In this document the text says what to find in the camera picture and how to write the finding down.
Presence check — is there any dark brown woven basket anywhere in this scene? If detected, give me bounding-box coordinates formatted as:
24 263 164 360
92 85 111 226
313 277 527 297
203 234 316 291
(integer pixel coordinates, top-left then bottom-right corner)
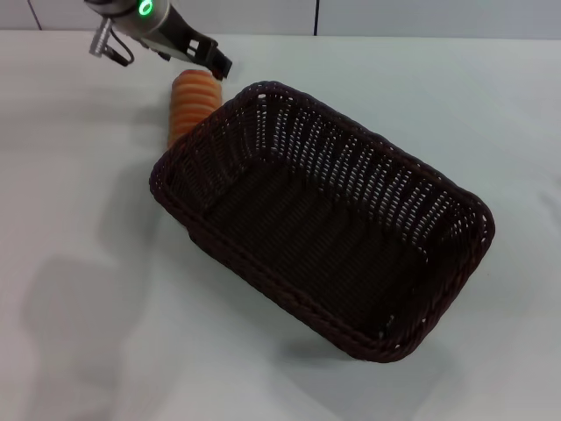
148 80 496 365

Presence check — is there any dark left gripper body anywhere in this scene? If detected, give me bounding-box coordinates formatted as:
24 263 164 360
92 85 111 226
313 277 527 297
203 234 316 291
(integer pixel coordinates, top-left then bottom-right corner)
139 6 219 67

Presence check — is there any black cable with silver plug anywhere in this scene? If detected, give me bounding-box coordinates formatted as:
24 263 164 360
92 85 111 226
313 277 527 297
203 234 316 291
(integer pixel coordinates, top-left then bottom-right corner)
89 17 134 68

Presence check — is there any orange striped bread roll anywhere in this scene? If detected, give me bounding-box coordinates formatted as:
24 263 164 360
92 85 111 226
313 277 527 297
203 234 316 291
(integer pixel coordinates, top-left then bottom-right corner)
166 69 224 149

